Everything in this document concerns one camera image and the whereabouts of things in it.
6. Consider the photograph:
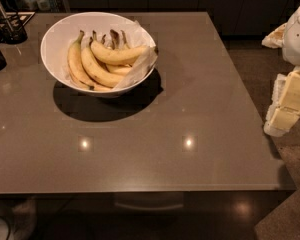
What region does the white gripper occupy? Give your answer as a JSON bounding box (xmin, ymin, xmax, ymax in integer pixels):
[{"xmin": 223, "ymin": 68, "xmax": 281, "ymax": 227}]
[{"xmin": 261, "ymin": 6, "xmax": 300, "ymax": 137}]

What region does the yellow banana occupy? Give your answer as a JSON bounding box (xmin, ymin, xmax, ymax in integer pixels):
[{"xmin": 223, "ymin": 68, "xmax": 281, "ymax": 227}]
[
  {"xmin": 90, "ymin": 29, "xmax": 148, "ymax": 65},
  {"xmin": 106, "ymin": 64, "xmax": 132, "ymax": 76},
  {"xmin": 81, "ymin": 44, "xmax": 123, "ymax": 88},
  {"xmin": 67, "ymin": 30, "xmax": 94, "ymax": 90}
]

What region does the white ceramic bowl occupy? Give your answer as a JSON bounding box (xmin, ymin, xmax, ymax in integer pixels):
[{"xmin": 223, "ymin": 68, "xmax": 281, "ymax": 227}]
[{"xmin": 41, "ymin": 12, "xmax": 133, "ymax": 98}]

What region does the white paper liner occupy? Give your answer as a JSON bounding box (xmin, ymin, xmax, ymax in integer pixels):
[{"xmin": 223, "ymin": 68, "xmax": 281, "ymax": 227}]
[{"xmin": 114, "ymin": 21, "xmax": 158, "ymax": 91}]

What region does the black wire utensil holder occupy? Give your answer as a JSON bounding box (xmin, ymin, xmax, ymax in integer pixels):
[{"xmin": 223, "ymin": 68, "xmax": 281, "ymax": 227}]
[{"xmin": 0, "ymin": 1, "xmax": 27, "ymax": 44}]

